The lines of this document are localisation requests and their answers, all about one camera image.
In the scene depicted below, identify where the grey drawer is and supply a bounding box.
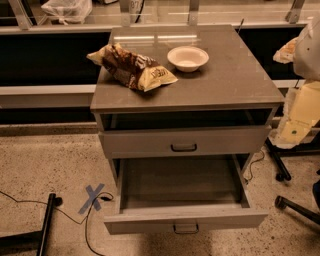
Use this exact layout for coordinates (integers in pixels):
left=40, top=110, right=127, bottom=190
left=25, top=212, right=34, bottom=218
left=99, top=126, right=271, bottom=159
left=105, top=155, right=268, bottom=235

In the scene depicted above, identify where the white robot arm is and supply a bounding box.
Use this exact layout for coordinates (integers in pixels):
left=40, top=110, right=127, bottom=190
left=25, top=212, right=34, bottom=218
left=272, top=15, right=320, bottom=149

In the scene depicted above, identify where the grey drawer cabinet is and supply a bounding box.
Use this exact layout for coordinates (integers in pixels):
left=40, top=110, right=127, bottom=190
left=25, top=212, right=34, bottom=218
left=91, top=25, right=284, bottom=174

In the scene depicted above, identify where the grey top drawer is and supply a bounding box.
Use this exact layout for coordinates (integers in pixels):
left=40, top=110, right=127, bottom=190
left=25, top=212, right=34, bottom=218
left=99, top=126, right=271, bottom=159

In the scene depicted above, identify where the brown yellow chip bag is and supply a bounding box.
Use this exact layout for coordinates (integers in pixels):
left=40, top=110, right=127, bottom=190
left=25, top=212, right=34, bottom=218
left=87, top=43, right=178, bottom=92

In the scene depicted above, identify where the white bowl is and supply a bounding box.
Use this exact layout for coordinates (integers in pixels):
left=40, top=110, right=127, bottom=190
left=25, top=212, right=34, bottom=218
left=167, top=46, right=209, bottom=73

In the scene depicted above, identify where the blue tape cross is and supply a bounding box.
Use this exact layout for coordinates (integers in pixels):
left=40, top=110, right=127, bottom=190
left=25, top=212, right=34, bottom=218
left=78, top=183, right=104, bottom=214

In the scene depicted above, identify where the black chair leg caster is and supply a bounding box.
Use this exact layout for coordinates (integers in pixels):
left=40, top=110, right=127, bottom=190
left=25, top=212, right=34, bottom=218
left=275, top=196, right=320, bottom=225

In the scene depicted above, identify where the clear plastic bag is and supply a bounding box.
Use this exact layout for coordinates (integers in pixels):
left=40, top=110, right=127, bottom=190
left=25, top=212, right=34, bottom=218
left=41, top=0, right=92, bottom=25

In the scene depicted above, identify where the black stand leg right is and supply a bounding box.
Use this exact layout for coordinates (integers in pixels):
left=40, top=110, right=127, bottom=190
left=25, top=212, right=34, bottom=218
left=265, top=136, right=320, bottom=181

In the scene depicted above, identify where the black stand leg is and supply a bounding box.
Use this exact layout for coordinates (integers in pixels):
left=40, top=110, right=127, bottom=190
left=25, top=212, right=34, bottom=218
left=265, top=136, right=320, bottom=181
left=0, top=193, right=62, bottom=256

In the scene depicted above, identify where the black stand leg left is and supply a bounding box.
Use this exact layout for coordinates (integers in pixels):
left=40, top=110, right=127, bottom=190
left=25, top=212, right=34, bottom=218
left=0, top=193, right=62, bottom=256

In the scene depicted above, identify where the thin cable beside cabinet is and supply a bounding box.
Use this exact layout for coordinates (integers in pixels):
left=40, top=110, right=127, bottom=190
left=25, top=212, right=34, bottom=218
left=244, top=148, right=266, bottom=185

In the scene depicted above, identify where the black floor cable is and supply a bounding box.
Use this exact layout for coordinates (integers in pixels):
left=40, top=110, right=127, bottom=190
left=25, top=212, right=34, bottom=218
left=0, top=189, right=115, bottom=256

